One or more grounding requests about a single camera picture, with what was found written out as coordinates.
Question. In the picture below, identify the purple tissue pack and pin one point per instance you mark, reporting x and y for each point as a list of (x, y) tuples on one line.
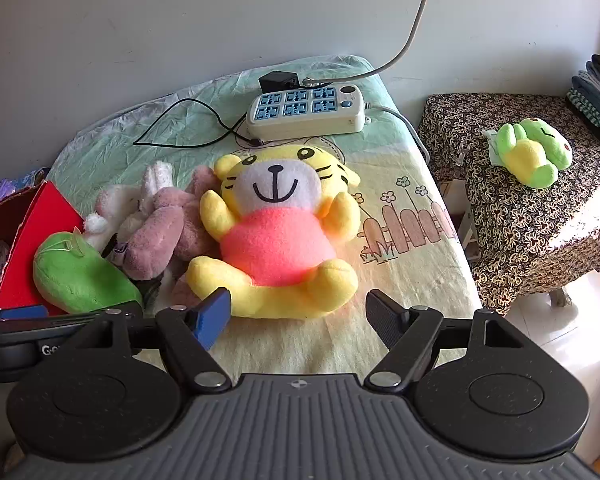
[(2, 191)]

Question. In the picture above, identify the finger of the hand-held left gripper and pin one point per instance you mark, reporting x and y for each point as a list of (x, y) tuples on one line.
[(22, 311)]

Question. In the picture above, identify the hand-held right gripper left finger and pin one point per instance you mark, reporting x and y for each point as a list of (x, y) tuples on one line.
[(212, 320)]

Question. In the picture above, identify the white rabbit plush toy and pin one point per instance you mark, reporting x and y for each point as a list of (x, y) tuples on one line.
[(115, 205)]

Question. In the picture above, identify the white crumpled tissue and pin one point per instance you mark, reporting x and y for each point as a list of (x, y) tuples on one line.
[(491, 147)]

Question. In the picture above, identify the black power adapter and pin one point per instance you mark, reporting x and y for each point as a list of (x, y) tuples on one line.
[(278, 81)]

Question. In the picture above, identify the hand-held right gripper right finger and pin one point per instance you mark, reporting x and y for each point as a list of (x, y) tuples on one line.
[(382, 317)]

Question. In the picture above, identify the side table with floral cloth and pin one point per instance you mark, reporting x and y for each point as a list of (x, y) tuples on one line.
[(520, 220)]

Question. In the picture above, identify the pink bear plush toy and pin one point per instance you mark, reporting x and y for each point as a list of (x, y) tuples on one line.
[(155, 235)]

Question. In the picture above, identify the white power strip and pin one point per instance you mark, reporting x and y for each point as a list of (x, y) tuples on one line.
[(300, 120)]

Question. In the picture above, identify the yellow tiger plush toy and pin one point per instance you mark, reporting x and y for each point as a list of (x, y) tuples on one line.
[(275, 245)]

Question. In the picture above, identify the green frog plush toy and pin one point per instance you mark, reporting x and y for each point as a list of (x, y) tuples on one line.
[(530, 152)]

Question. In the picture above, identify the red cardboard box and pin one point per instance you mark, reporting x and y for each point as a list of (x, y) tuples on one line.
[(35, 240)]

